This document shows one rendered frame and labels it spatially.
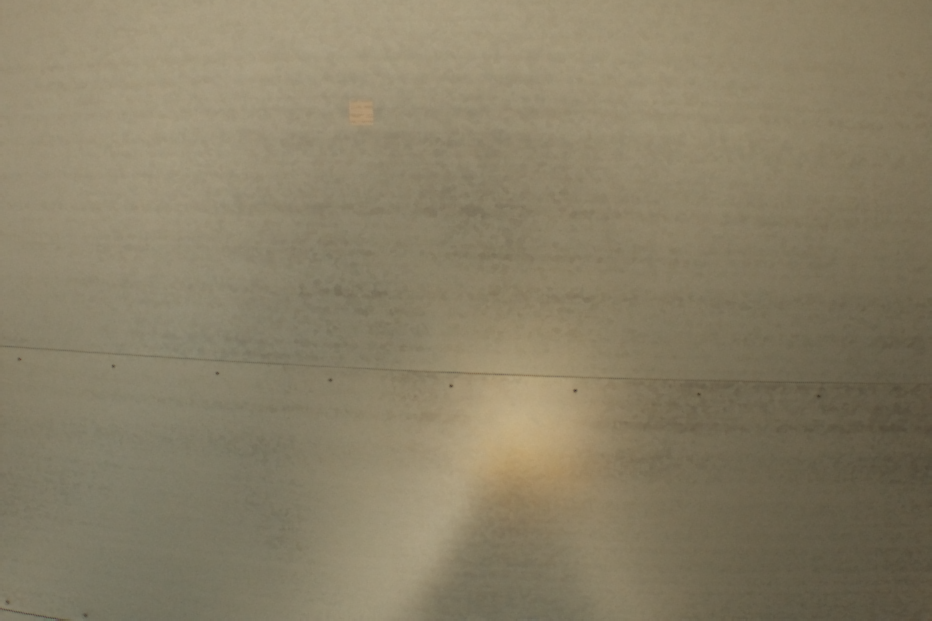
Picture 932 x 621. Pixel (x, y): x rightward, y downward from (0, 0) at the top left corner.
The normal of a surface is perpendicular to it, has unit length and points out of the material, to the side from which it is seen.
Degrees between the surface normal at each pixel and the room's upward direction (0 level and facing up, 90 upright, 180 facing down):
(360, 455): 90
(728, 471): 90
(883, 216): 90
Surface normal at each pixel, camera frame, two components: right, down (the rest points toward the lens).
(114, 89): -0.09, 0.32
